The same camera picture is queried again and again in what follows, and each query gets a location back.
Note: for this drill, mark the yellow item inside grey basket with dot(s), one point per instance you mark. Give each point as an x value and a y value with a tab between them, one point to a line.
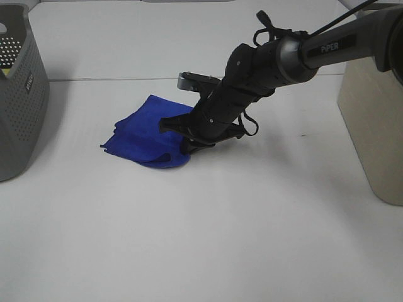
5	73

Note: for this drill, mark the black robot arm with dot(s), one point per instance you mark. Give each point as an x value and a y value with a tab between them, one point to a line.
288	57

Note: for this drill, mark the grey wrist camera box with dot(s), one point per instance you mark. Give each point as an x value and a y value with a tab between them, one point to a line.
188	81

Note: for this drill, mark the beige plastic basket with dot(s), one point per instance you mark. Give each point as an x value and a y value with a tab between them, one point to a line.
370	102

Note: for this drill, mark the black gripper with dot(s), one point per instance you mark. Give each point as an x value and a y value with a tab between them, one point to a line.
215	118

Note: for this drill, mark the grey perforated plastic basket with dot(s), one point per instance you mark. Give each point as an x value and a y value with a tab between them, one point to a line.
24	97

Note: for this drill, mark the blue towel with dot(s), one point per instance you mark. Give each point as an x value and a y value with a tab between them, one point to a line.
137	137

